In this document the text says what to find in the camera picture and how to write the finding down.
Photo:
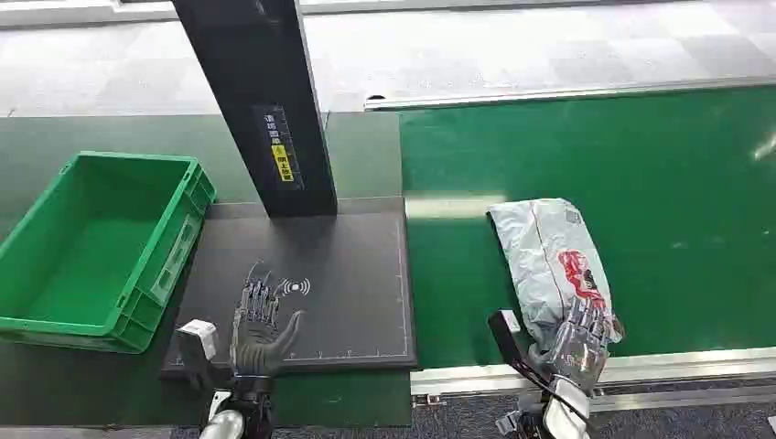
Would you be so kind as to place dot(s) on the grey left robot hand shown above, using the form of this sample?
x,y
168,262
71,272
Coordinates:
x,y
257,345

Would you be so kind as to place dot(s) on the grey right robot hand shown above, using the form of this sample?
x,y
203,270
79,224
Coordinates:
x,y
579,351

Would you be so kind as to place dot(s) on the grey plastic parcel bag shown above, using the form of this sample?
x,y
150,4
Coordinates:
x,y
548,260

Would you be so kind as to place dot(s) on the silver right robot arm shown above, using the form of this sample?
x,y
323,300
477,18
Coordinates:
x,y
561,412

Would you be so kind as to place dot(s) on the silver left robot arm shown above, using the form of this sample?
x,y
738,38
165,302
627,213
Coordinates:
x,y
233,412

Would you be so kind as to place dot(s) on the green conveyor belt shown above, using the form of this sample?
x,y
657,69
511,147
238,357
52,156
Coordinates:
x,y
636,212

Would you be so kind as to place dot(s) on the yellow black warning label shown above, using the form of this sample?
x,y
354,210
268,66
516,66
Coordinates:
x,y
283,162

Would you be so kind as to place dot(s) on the green plastic crate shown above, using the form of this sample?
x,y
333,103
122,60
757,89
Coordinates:
x,y
91,248

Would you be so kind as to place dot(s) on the black scanner column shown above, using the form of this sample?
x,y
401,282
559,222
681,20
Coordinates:
x,y
260,103

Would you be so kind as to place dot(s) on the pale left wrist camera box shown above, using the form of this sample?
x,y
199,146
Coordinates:
x,y
197,342

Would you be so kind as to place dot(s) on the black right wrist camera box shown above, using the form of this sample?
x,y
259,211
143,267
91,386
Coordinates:
x,y
506,339

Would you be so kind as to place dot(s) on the aluminium conveyor frame rail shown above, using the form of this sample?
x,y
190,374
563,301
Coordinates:
x,y
667,369

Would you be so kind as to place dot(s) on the black scanner base plate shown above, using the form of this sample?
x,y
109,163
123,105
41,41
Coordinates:
x,y
339,285

